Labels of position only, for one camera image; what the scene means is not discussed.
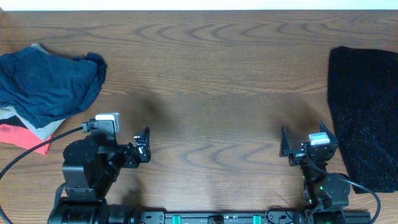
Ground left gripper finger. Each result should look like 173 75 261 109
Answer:
95 112 121 133
134 126 151 162

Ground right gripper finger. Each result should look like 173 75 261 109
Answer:
319 120 338 144
279 127 290 157

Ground navy blue shorts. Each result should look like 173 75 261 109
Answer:
1 47 107 128

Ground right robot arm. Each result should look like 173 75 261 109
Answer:
279 121 351 223

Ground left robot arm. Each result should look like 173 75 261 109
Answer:
48 113 151 224

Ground black knit garment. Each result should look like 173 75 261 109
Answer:
328 47 397 193

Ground folded khaki shorts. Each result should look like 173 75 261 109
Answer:
1 44 68 140

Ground folded black garment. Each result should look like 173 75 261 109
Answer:
0 116 26 128

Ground folded red garment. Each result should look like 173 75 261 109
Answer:
0 124 44 149

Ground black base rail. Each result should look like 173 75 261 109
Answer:
139 208 371 224

